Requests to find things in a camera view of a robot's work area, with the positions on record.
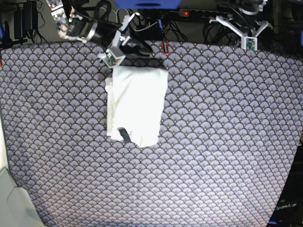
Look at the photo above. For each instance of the black power strip red light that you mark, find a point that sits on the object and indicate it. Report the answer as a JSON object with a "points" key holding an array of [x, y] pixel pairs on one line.
{"points": [[198, 13]]}

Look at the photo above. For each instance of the blue box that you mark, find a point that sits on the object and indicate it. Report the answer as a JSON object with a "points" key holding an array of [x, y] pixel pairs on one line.
{"points": [[147, 4]]}

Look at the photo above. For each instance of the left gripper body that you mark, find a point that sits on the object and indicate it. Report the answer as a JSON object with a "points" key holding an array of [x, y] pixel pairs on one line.
{"points": [[245, 22]]}

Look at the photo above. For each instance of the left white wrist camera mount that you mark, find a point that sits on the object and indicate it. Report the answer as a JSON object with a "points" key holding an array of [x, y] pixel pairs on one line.
{"points": [[247, 42]]}

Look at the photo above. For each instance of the white printed T-shirt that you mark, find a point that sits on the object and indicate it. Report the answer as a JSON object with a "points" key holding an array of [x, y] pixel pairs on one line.
{"points": [[135, 103]]}

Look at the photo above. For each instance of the black device with logo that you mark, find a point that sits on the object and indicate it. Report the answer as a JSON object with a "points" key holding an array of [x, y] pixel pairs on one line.
{"points": [[289, 209]]}

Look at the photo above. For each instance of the red black table clamp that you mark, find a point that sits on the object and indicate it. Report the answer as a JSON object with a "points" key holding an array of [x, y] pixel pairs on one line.
{"points": [[164, 48]]}

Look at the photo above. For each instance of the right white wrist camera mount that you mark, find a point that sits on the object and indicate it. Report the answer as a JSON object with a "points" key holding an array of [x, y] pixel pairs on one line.
{"points": [[113, 55]]}

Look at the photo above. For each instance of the grey patterned table mat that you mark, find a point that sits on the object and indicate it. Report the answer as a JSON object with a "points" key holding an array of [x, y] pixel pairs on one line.
{"points": [[229, 131]]}

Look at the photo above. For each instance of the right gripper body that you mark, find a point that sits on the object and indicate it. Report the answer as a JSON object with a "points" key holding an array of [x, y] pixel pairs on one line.
{"points": [[101, 33]]}

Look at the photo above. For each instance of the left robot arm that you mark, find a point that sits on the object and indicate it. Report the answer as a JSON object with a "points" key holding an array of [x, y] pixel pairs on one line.
{"points": [[245, 12]]}

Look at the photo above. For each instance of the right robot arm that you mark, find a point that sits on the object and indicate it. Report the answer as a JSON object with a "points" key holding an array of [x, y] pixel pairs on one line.
{"points": [[73, 20]]}

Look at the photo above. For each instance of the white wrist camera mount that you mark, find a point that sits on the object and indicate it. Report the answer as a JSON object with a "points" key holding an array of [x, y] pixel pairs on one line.
{"points": [[247, 42], [113, 55]]}

